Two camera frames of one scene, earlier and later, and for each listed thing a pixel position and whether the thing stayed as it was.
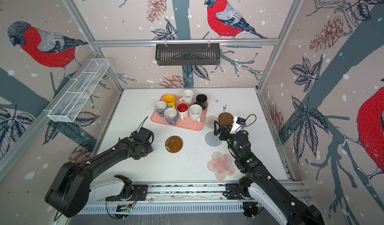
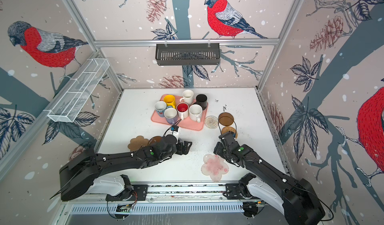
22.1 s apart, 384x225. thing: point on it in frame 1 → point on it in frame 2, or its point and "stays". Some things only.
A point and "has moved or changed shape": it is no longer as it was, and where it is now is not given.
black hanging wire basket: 173,55 stays
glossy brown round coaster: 173,144 has moved or changed shape
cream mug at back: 188,96 stays
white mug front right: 195,112 stays
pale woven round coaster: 209,121 stays
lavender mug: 171,115 stays
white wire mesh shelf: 77,91 stays
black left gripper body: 147,148 → 177,149
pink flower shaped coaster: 221,165 has moved or changed shape
